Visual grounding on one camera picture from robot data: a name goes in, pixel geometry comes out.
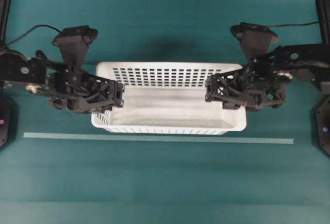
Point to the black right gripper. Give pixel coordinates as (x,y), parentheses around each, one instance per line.
(262,82)

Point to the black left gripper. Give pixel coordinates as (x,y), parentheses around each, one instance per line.
(75,90)

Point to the white perforated plastic basket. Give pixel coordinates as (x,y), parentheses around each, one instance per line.
(167,98)

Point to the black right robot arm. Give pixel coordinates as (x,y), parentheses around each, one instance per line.
(308,63)

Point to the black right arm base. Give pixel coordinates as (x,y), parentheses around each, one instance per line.
(322,122)

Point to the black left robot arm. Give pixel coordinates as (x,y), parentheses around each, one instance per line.
(30,75)

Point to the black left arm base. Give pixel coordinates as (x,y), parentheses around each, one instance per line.
(9,119)

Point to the light green tape strip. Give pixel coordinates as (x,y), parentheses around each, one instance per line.
(158,138)

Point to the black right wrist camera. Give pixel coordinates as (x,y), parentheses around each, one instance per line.
(254,39)

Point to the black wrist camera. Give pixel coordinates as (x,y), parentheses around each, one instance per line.
(74,42)
(254,39)

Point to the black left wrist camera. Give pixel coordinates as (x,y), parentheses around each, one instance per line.
(74,42)

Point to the black right frame rail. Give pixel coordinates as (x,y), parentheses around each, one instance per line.
(323,15)

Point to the black frame rail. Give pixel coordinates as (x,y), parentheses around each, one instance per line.
(323,15)
(5,8)

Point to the black left frame rail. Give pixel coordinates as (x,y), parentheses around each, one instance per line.
(5,8)

